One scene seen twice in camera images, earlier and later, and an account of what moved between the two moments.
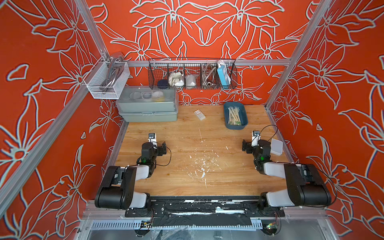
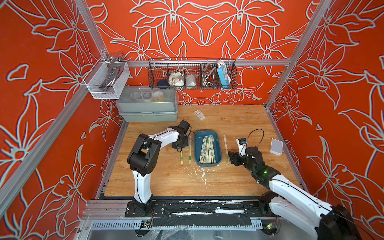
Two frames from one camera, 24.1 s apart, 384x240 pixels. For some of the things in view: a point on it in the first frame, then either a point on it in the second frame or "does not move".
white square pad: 276,146 does not move
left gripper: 160,151 -> 185,145
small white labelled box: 200,115 does not move
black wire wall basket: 192,73 does not move
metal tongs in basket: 115,69 does not move
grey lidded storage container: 142,103 does not move
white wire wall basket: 106,79 does not move
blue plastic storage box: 243,114 -> 207,150
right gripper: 249,147 -> 234,156
